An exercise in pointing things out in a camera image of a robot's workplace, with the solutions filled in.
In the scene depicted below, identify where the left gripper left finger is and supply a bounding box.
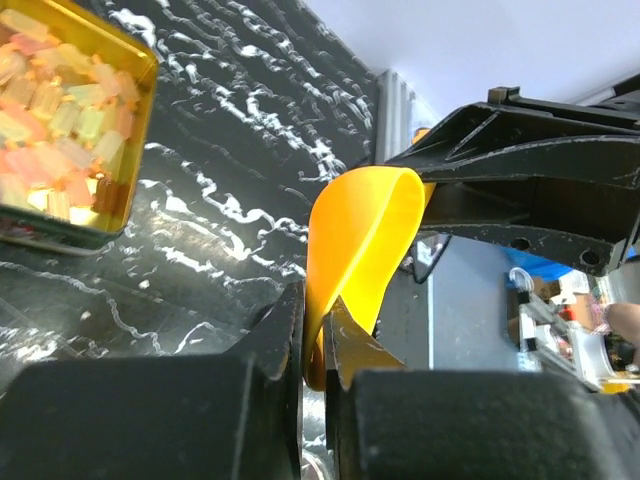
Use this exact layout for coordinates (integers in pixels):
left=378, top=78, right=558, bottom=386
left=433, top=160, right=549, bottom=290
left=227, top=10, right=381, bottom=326
left=1, top=282, right=305, bottom=479

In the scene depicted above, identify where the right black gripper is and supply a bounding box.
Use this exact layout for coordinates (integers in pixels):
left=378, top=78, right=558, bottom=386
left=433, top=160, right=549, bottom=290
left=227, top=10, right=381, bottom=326
left=392, top=87, right=639, bottom=275

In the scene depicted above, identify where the right aluminium frame post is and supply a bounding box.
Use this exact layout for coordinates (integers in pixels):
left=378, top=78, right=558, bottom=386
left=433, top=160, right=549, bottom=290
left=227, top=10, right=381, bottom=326
left=374, top=69, right=416, bottom=164

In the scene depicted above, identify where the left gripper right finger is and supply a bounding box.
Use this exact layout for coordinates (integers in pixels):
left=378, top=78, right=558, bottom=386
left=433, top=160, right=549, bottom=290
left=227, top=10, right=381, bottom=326
left=324, top=301, right=639, bottom=479

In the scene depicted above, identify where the yellow plastic scoop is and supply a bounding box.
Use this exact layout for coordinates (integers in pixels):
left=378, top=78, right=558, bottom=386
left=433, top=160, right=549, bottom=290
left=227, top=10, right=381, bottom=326
left=303, top=166, right=436, bottom=391

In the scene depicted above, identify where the black marble pattern mat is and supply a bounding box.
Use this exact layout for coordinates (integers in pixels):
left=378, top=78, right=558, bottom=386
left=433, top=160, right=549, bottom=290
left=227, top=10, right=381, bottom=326
left=1, top=1, right=377, bottom=370

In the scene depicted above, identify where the gold tin with gummies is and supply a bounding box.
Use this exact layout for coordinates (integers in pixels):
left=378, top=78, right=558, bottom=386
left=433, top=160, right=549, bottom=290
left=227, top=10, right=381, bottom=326
left=1, top=1, right=158, bottom=255

